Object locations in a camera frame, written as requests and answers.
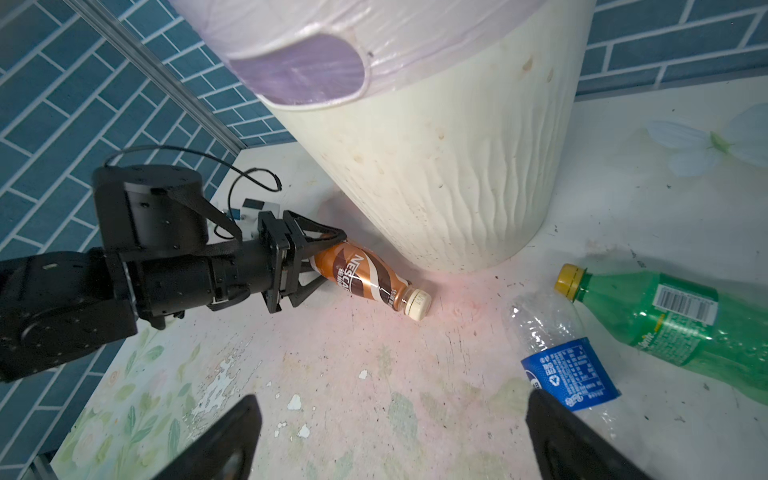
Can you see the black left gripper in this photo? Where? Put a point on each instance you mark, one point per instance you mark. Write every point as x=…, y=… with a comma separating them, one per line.
x=169, y=250

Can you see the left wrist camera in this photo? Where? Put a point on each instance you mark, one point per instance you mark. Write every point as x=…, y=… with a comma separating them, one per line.
x=246, y=216

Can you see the clear bottle blue cap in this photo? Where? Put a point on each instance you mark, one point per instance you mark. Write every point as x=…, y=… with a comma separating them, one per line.
x=558, y=356

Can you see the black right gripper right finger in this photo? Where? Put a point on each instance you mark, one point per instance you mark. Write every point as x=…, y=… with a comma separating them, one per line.
x=567, y=448

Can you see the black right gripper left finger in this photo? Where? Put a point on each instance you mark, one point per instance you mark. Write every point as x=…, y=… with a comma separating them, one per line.
x=225, y=451

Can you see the green soda bottle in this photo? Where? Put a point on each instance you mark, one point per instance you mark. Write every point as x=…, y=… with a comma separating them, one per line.
x=685, y=324

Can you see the brown drink bottle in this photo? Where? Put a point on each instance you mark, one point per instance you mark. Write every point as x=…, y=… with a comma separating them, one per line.
x=362, y=273

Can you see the white bin with pink liner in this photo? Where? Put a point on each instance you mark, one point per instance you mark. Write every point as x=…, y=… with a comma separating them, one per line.
x=442, y=121

